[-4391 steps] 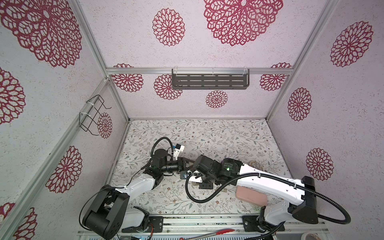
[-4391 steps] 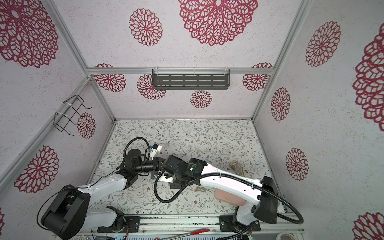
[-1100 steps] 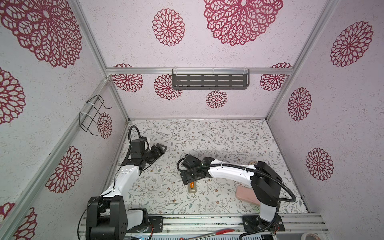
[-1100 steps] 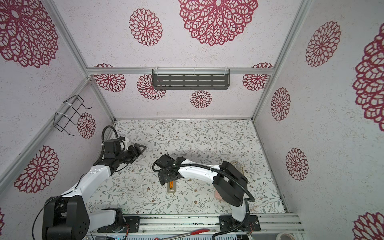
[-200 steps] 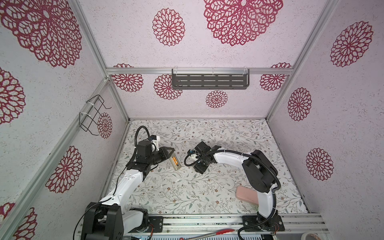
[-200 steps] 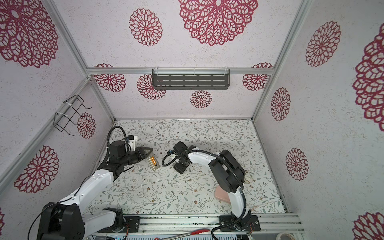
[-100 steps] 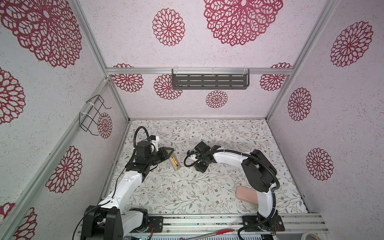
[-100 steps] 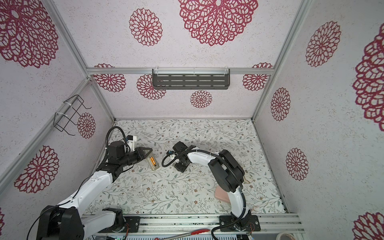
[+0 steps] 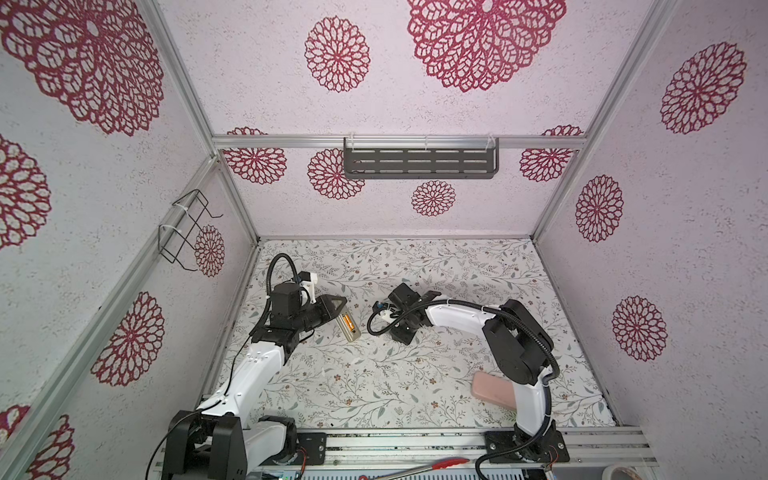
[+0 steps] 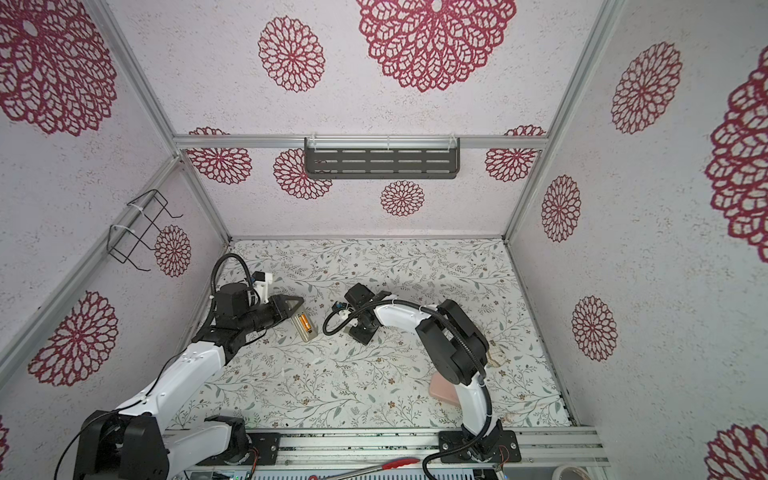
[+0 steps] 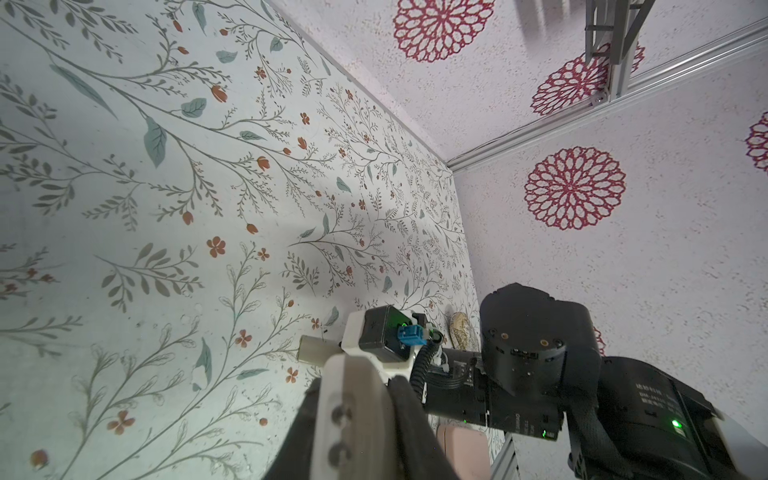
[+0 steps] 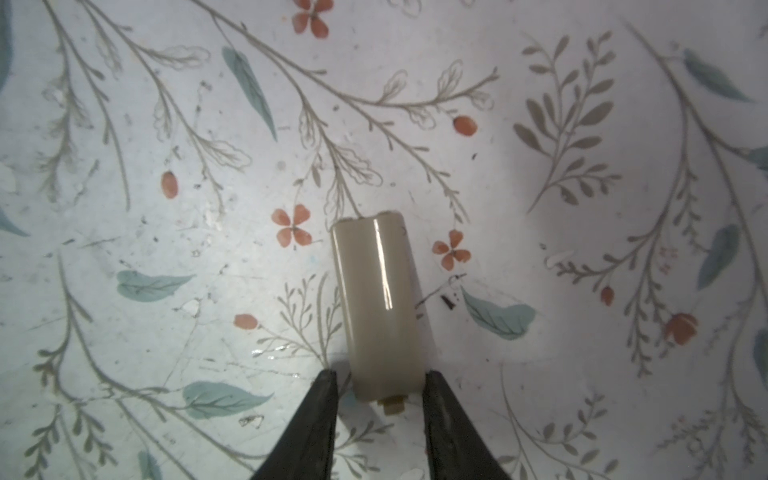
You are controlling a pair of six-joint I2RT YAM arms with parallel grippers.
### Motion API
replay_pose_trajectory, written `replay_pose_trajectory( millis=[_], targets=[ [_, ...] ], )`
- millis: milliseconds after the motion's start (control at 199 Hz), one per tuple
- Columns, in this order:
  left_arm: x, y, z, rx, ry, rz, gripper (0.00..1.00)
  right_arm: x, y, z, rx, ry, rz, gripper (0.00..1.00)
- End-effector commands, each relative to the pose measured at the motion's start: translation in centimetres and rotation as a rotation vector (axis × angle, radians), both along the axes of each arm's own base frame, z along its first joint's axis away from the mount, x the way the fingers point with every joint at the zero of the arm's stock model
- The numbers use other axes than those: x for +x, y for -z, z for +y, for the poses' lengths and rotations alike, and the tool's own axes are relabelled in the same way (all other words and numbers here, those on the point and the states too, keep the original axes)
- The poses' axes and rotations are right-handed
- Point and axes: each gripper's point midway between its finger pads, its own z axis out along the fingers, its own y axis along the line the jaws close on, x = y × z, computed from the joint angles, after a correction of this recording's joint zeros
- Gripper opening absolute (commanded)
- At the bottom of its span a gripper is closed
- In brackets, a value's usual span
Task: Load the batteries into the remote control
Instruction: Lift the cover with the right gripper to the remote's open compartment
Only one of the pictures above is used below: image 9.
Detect grey slotted wall shelf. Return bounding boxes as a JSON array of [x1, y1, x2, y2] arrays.
[[342, 137, 500, 180]]

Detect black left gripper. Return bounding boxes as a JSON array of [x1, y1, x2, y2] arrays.
[[292, 293, 346, 333]]

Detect black corrugated left cable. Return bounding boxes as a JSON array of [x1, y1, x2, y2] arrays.
[[266, 253, 301, 298]]

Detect red handled tongs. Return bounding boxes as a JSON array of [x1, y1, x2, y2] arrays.
[[377, 457, 469, 480]]

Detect white universal AC remote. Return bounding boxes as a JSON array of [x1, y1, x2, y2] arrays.
[[336, 308, 361, 342]]

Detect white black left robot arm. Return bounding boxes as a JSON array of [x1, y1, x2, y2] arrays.
[[160, 281, 348, 479]]

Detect pink rounded case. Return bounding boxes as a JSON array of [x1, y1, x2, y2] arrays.
[[471, 371, 517, 411]]

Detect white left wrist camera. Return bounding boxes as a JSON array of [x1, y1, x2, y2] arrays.
[[297, 271, 318, 306]]

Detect orange AA battery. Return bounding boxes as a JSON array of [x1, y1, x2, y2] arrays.
[[343, 315, 357, 333]]

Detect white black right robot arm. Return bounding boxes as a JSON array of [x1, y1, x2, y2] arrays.
[[366, 283, 561, 439]]

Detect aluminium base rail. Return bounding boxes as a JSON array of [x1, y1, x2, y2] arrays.
[[244, 427, 656, 479]]

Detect black wire wall rack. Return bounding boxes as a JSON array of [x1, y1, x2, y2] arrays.
[[156, 189, 225, 277]]

